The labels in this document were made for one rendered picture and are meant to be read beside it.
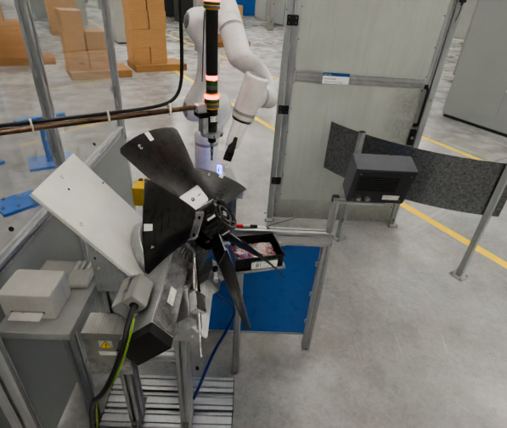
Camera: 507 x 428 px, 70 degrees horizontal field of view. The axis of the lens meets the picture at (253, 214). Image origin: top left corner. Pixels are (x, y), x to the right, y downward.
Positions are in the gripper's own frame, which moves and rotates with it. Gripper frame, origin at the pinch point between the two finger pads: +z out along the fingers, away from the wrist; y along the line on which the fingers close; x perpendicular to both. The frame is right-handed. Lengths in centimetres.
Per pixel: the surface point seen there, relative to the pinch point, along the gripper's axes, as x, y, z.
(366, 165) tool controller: 56, -10, -12
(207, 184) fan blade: -4.2, 8.3, 10.6
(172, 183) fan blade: -15.4, 29.1, 3.1
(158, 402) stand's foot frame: 7, 29, 124
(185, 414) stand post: 19, 39, 110
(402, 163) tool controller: 71, -12, -18
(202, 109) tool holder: -13.4, 26.6, -22.1
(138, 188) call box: -30.9, -8.1, 31.6
